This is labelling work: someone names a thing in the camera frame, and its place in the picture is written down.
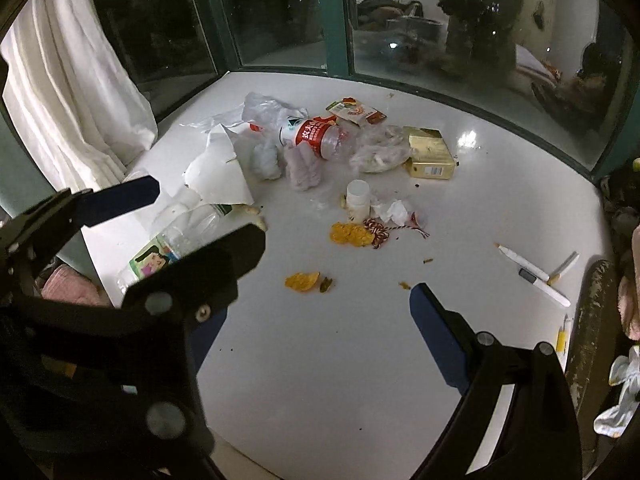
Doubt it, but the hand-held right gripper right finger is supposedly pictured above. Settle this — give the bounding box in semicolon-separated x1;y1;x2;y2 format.
409;283;586;480

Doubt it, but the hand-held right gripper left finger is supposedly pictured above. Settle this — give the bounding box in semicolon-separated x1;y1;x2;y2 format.
189;305;228;381

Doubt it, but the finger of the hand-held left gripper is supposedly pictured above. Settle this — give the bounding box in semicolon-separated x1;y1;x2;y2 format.
0;175;162;251
120;222;267;327

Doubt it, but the clear cartoon label bottle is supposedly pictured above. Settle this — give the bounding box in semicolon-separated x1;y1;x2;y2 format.
117;202;236;295

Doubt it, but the pink towel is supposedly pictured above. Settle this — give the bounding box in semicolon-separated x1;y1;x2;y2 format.
41;264;114;309

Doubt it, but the orange peel piece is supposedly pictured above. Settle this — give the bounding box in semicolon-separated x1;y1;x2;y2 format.
284;271;334;294

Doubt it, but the white paper sheet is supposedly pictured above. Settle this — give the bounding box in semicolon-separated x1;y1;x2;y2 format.
181;122;254;209

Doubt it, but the white pen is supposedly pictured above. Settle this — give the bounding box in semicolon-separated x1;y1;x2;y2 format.
494;242;551;281

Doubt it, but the dark cap white marker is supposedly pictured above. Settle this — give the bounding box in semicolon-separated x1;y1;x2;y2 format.
518;268;572;309

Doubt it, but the white fluffy ball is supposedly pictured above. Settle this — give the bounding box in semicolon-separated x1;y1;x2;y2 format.
251;136;284;181

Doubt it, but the yellow marker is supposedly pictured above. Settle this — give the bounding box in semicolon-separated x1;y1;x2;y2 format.
556;314;572;357

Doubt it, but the yellow corn piece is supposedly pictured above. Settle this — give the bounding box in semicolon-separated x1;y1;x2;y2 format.
330;222;374;249

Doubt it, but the crumpled white tissue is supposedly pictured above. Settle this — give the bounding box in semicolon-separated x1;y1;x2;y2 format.
372;198;417;226

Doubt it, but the pinkish crumpled tissue wad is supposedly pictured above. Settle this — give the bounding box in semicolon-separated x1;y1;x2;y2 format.
284;141;324;193

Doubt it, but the white curtain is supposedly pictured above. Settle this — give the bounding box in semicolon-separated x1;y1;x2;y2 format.
0;0;159;187

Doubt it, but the short white stick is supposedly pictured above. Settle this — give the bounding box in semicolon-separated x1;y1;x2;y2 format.
547;252;581;284

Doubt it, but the camouflage clothing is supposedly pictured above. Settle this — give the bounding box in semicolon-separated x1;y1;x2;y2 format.
564;259;622;438

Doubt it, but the white pill bottle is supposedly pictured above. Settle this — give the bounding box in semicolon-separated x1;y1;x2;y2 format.
346;178;372;222

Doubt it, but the red label plastic bottle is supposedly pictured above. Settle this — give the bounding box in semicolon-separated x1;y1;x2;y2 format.
278;115;359;162

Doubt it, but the white plastic bag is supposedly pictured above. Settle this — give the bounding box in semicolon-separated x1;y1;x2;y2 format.
242;91;311;133

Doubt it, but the gold box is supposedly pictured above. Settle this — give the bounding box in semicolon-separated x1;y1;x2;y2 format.
402;126;459;180

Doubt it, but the clear plastic bag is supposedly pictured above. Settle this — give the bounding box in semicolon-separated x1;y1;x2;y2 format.
349;124;414;174

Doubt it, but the white sock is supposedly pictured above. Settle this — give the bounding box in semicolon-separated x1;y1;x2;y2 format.
594;344;640;439

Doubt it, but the pink cloth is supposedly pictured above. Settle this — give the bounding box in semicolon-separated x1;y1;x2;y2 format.
616;224;640;342

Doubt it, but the red snack packet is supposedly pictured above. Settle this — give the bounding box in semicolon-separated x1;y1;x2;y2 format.
325;99;388;126

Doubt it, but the red white string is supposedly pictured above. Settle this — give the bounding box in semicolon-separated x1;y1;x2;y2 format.
362;212;431;249

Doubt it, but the teal window frame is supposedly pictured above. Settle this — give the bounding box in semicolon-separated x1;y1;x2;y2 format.
0;0;640;181

